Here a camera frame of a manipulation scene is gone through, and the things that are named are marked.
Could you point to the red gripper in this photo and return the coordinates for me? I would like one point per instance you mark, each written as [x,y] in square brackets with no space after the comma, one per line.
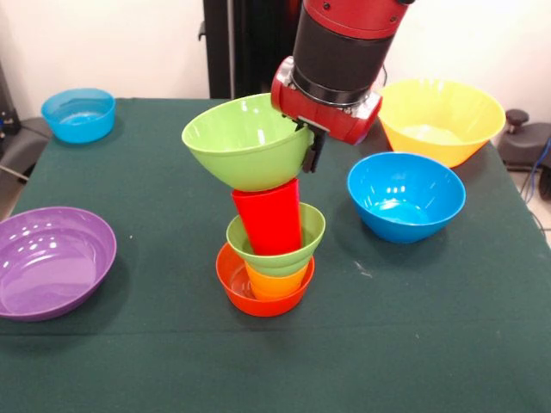
[323,114]

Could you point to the large green plastic bowl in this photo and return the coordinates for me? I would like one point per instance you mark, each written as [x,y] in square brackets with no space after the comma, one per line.
[245,159]

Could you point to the red plastic cup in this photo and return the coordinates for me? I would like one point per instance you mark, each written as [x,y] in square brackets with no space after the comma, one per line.
[271,223]

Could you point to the small green ribbed bowl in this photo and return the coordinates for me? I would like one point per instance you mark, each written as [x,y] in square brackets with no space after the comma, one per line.
[314,232]

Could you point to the orange plastic cup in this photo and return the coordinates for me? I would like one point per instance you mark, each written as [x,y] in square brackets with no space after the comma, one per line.
[280,284]

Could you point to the orange plastic bowl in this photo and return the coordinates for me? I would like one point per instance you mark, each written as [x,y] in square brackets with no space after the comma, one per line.
[232,297]

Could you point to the small blue plastic bowl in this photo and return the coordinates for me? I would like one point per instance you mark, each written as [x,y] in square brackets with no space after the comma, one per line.
[79,125]

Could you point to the purple plastic bowl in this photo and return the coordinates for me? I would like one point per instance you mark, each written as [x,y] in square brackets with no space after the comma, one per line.
[51,266]

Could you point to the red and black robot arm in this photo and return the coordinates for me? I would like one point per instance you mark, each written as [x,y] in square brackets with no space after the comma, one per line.
[344,47]

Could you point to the large blue plastic bowl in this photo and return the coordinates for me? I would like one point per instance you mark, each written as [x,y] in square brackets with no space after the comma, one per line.
[404,193]

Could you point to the yellow plastic bowl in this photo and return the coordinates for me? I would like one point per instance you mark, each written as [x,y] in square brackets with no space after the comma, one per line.
[443,116]

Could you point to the grey base with black knob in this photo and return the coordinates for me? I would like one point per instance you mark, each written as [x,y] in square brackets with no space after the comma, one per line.
[525,142]

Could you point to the dark green tablecloth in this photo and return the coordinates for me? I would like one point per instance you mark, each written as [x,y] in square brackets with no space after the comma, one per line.
[275,357]

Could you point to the grey machine base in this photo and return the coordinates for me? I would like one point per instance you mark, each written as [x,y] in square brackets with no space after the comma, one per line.
[26,142]

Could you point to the black equipment rack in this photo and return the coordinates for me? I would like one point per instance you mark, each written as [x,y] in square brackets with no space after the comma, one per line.
[6,107]

